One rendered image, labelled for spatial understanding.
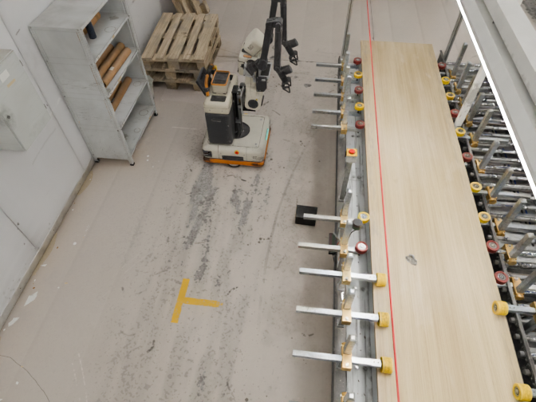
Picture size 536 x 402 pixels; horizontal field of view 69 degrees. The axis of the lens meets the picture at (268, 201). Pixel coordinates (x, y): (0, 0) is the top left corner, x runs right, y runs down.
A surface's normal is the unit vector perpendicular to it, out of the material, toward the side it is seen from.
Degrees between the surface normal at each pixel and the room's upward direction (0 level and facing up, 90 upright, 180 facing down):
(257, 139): 0
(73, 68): 90
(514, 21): 0
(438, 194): 0
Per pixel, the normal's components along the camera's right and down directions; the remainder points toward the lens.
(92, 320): 0.00, -0.63
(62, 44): -0.12, 0.77
